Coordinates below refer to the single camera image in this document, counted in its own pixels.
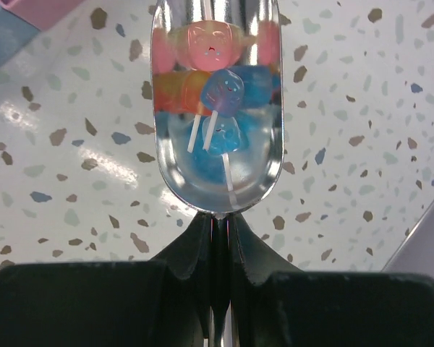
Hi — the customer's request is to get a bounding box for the pink cat lollipop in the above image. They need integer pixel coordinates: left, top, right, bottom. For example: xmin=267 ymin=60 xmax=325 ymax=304
xmin=174 ymin=1 xmax=244 ymax=72

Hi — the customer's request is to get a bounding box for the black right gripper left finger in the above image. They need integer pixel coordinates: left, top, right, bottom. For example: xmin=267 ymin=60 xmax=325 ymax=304
xmin=152 ymin=213 xmax=213 ymax=340

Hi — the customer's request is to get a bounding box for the purple blue cat lollipop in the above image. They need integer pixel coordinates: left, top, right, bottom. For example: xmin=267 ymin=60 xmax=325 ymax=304
xmin=200 ymin=69 xmax=244 ymax=150

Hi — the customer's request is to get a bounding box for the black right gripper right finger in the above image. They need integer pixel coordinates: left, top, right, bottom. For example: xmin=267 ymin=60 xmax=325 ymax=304
xmin=229 ymin=213 xmax=300 ymax=346

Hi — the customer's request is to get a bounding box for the silver metal scoop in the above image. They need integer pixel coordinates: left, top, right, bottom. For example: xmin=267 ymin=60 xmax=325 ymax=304
xmin=150 ymin=0 xmax=286 ymax=347

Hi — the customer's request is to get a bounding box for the pink candy bin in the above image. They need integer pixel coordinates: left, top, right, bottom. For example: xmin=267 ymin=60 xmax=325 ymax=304
xmin=0 ymin=0 xmax=83 ymax=31

